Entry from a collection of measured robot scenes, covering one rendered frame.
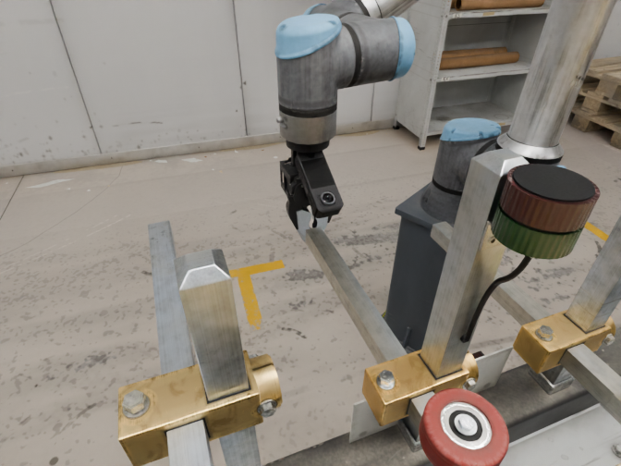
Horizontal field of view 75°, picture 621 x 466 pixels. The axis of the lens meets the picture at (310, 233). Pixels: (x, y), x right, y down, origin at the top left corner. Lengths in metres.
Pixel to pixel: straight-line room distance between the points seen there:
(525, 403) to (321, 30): 0.63
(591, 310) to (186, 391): 0.52
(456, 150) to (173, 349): 0.93
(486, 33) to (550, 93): 2.67
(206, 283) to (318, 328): 1.42
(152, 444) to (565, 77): 0.96
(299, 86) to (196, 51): 2.32
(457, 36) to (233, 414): 3.34
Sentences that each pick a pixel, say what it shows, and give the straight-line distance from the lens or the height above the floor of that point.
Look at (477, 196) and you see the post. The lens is 0.37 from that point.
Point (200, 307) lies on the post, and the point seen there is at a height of 1.08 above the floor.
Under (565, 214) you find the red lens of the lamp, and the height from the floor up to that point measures 1.14.
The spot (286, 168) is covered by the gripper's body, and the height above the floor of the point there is 0.96.
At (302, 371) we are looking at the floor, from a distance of 1.56.
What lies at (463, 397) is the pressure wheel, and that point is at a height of 0.91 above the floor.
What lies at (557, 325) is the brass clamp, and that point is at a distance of 0.68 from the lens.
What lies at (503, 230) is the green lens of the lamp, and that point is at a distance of 0.34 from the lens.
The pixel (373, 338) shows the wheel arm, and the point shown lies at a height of 0.86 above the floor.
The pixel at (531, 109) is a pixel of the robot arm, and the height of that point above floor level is 0.98.
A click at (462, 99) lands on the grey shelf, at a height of 0.18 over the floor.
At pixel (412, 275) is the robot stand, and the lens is 1.40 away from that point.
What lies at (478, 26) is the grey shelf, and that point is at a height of 0.73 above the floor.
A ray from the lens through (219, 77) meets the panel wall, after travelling 2.95.
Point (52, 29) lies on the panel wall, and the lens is 2.94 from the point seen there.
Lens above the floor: 1.29
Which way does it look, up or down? 37 degrees down
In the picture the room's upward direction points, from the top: straight up
